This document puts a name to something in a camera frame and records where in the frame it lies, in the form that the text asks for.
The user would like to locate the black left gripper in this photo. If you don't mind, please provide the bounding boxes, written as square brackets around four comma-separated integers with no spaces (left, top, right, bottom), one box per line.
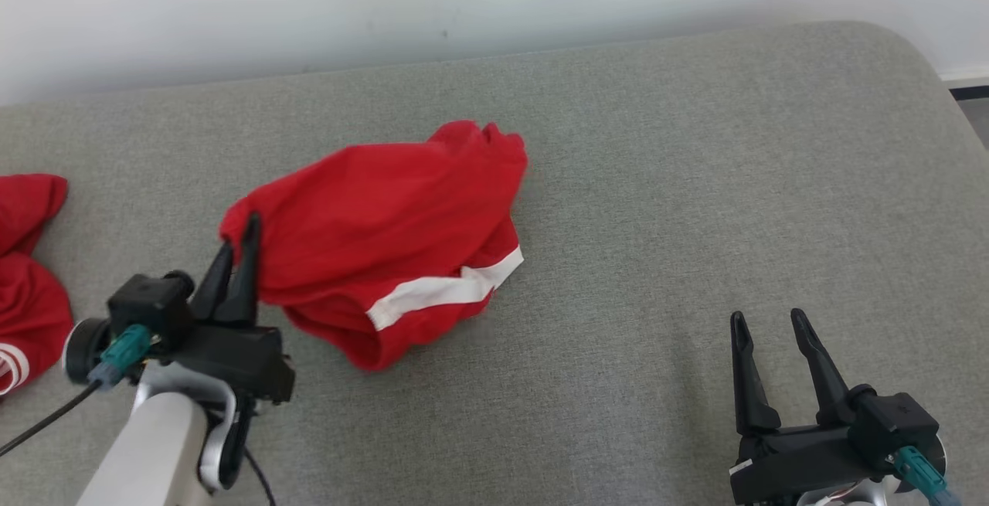
[166,213,297,406]

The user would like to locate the red Bulls 23 jersey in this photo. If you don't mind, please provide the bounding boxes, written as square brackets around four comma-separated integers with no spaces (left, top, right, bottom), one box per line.
[0,174,75,397]

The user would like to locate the red shorts with white stripe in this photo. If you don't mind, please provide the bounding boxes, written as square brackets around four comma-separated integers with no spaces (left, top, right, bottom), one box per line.
[219,120,529,372]

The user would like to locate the left camera cable teal plug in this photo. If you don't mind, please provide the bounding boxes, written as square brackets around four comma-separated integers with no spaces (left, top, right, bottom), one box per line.
[0,324,153,458]

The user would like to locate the thin black cable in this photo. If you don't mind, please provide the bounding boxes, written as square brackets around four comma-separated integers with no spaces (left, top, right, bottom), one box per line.
[243,448,277,506]

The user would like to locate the white baseboard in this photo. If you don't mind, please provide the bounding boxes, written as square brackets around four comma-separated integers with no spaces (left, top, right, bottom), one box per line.
[939,68,989,90]

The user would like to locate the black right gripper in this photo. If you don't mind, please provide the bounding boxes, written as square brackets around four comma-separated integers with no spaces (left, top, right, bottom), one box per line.
[729,308,901,506]

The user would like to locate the right camera cable teal plug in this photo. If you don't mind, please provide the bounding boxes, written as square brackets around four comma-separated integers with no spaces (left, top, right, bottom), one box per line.
[891,446,963,506]

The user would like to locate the camera cable teal plug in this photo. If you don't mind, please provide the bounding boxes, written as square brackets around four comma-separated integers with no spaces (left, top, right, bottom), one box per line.
[0,324,153,458]
[891,446,963,506]

